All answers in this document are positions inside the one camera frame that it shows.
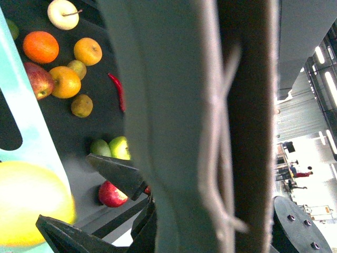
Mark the black metal display shelf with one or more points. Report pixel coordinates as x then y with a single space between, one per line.
44 65

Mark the green lime by apple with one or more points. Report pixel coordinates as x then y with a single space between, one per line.
100 147

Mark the large yellow orange apple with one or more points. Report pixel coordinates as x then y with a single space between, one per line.
66 82

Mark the orange fruit near front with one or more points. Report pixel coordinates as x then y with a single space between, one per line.
41 47

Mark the white pear with stem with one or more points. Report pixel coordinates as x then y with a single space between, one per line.
63 14

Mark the red yellow apple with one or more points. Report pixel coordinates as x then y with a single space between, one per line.
41 81

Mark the black round robot flange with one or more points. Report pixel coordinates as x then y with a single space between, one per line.
294 231

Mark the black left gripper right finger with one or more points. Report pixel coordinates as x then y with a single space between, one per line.
120 173

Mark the teal plastic shopping basket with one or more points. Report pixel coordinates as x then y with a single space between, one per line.
37 146

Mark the bright green apple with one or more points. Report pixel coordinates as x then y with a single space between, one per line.
119 148

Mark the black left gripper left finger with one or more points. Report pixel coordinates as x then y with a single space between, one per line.
62 237

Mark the red apple near edge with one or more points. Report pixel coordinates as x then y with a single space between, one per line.
111 196

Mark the yellow lemon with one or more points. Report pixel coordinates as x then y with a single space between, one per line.
28 191

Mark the small yellow green fruit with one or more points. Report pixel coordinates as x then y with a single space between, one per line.
78 67

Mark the brownish green kiwi fruit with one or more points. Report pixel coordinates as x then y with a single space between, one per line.
82 106

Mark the red chili pepper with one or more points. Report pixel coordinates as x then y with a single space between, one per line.
120 90

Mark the yellow apple at right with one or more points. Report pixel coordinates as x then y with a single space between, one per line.
88 51

